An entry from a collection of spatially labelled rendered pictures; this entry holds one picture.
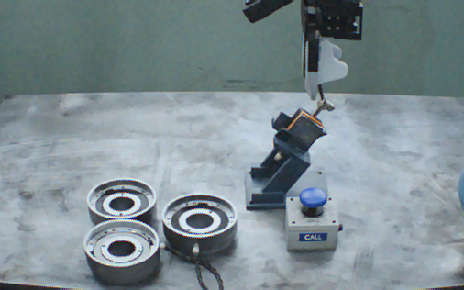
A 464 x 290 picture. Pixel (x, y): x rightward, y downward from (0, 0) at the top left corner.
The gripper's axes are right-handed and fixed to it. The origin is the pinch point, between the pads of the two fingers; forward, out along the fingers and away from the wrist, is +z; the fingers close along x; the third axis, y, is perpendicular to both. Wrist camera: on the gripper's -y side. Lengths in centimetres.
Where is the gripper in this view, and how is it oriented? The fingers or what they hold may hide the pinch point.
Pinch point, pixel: (307, 83)
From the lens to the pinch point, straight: 105.9
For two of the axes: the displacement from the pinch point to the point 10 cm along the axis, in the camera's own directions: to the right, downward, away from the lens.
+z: 0.0, 8.6, 5.0
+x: 0.1, -5.0, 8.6
